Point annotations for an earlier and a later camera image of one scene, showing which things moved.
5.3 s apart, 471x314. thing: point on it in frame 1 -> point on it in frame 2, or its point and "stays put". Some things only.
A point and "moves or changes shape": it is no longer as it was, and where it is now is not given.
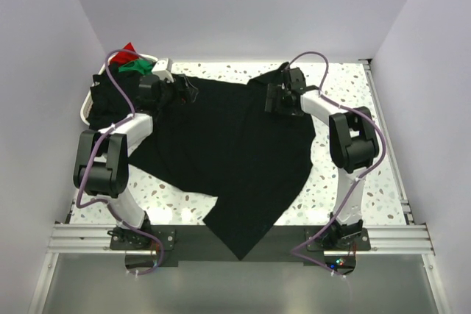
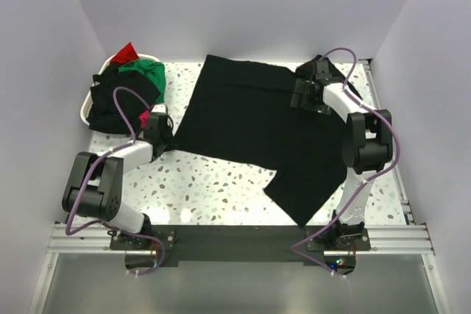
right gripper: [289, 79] -> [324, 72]
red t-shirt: [123, 57] stays put
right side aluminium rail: [389, 143] stays put
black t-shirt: [223, 144] moves or changes shape
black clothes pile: [109, 105] stays put
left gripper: [186, 96] -> [168, 129]
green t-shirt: [137, 65] stays put
